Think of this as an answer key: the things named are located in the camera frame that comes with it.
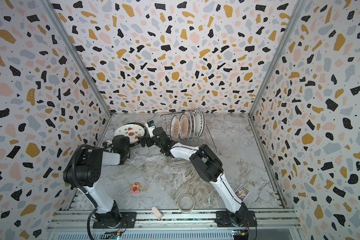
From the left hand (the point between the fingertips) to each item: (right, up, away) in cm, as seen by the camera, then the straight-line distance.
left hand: (126, 134), depth 98 cm
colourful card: (+70, -31, -16) cm, 78 cm away
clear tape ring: (+36, -37, -20) cm, 56 cm away
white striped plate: (+46, +7, -1) cm, 47 cm away
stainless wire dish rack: (+53, -4, +5) cm, 53 cm away
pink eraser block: (+25, -38, -23) cm, 51 cm away
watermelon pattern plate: (+1, +1, +9) cm, 9 cm away
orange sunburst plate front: (+31, +4, +5) cm, 32 cm away
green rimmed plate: (+43, +7, -5) cm, 44 cm away
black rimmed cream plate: (+5, -6, +3) cm, 8 cm away
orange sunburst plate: (+37, +5, +5) cm, 38 cm away
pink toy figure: (+12, -28, -16) cm, 35 cm away
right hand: (+12, +2, -8) cm, 14 cm away
